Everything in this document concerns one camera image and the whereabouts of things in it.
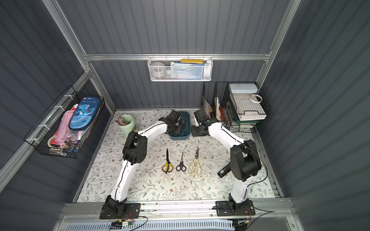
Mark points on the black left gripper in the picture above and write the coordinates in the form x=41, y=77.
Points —
x=176, y=127

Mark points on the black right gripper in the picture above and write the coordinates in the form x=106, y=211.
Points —
x=198, y=130

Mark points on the teal plastic storage box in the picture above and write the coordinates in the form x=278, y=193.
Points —
x=185, y=131

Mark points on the yellow handled scissors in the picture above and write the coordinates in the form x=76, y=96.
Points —
x=167, y=167

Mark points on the small black scissors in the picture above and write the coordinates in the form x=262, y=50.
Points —
x=181, y=166

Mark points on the cream handled kitchen scissors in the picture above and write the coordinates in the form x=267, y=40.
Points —
x=195, y=169

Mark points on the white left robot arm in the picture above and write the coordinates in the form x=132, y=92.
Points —
x=134, y=152

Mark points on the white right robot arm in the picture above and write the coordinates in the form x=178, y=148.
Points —
x=244, y=162

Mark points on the checkered white notebook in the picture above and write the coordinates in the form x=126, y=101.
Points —
x=245, y=109

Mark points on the mint green pen cup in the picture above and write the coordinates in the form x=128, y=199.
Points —
x=126, y=124

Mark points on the white tape roll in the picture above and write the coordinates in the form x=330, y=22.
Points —
x=255, y=98

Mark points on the tape roll in basket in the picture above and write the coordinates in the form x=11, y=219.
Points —
x=157, y=70

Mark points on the yellow case in basket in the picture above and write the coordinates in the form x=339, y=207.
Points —
x=192, y=61

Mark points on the blue shark pencil case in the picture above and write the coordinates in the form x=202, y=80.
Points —
x=85, y=114

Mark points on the pink pencil case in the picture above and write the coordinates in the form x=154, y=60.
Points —
x=63, y=131

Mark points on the black wire desk organizer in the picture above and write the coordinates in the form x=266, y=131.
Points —
x=217, y=103

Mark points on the white wire wall basket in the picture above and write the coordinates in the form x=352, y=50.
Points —
x=181, y=72

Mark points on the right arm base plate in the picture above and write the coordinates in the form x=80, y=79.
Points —
x=230, y=208

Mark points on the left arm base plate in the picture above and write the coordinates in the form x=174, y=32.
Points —
x=120, y=211

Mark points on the black wire side basket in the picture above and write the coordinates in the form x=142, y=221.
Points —
x=41, y=135

